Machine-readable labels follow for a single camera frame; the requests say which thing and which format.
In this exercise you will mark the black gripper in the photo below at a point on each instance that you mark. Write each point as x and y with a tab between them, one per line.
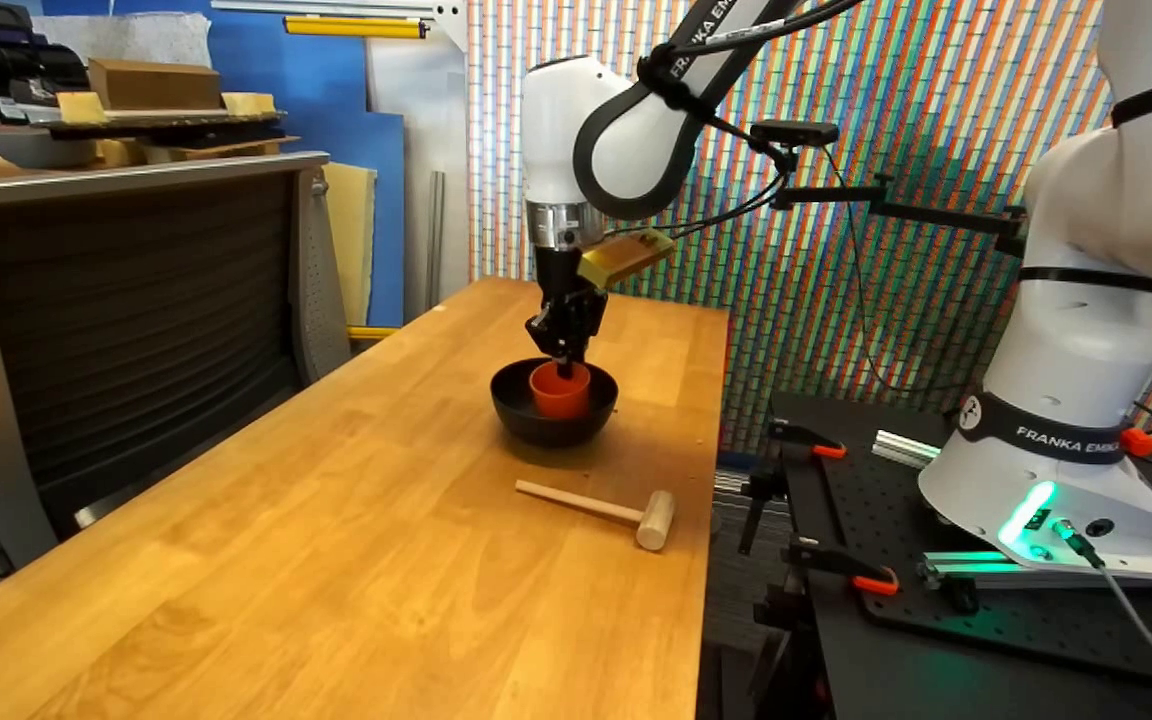
564	302

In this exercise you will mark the brown cardboard box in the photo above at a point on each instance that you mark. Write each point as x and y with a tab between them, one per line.
543	380

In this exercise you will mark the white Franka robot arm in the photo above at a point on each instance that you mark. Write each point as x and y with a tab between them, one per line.
1097	265

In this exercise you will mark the dark grey bowl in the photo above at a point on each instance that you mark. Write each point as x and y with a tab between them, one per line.
601	398

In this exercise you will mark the wooden mallet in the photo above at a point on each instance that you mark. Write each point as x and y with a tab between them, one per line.
601	507

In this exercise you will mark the pale yellow foam board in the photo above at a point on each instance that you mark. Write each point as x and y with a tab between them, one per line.
349	240

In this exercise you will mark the blue board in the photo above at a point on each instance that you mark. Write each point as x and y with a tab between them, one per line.
339	95

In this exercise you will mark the yellow bar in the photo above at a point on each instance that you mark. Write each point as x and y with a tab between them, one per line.
358	27

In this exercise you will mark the small silver metal block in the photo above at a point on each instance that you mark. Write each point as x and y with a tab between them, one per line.
906	449

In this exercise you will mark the striped shimmering backdrop curtain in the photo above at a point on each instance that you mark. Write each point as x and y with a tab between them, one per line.
920	83

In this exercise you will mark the dark grey cabinet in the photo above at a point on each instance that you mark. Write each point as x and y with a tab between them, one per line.
137	168

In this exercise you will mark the brown wooden box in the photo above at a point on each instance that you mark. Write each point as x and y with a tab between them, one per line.
157	87

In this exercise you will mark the black device on desk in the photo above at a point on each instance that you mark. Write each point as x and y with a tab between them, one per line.
16	55

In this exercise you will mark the yellowish wrist camera box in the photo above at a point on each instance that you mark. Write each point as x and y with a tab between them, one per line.
626	255

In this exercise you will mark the black camera on stand arm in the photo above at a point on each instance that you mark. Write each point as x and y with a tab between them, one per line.
798	135

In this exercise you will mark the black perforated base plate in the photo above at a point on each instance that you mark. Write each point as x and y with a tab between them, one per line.
979	655

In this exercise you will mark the aluminium rail with green light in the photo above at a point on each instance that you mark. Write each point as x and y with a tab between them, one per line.
1082	568

